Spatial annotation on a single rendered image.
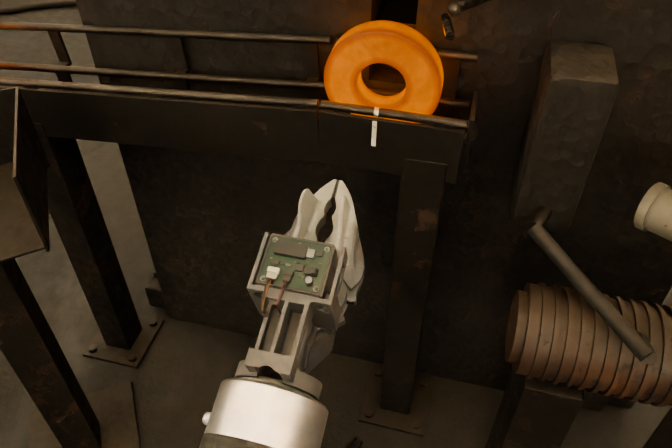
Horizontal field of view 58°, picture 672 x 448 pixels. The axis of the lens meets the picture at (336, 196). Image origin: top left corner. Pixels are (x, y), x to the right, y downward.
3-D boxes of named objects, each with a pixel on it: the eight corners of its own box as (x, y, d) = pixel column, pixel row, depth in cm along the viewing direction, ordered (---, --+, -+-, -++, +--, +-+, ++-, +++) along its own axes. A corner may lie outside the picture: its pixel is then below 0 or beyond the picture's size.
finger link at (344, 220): (367, 159, 56) (344, 248, 52) (369, 193, 61) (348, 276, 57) (334, 154, 57) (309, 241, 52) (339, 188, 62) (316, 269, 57)
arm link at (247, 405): (321, 471, 50) (212, 443, 52) (335, 411, 52) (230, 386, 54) (309, 455, 42) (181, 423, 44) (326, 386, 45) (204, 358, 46)
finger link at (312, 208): (334, 154, 57) (309, 241, 52) (339, 188, 62) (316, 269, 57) (302, 149, 57) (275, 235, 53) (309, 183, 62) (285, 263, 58)
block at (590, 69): (511, 179, 92) (547, 32, 76) (566, 187, 90) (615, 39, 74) (508, 227, 84) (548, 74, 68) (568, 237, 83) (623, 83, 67)
